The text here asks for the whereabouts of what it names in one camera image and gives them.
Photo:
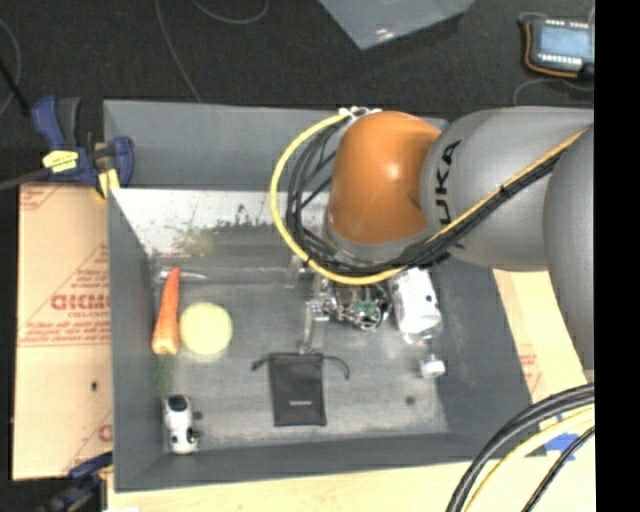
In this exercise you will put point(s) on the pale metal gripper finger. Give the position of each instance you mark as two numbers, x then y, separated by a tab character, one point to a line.
311	327
296	272

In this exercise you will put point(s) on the grey metal bin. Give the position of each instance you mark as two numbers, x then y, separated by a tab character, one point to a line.
240	385

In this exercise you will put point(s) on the yellow-green ball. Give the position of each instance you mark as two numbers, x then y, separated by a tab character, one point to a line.
206	329

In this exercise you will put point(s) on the orange toy carrot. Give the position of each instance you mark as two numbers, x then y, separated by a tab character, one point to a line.
167	320

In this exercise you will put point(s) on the brown cardboard board, red print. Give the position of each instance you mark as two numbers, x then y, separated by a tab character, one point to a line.
60	350

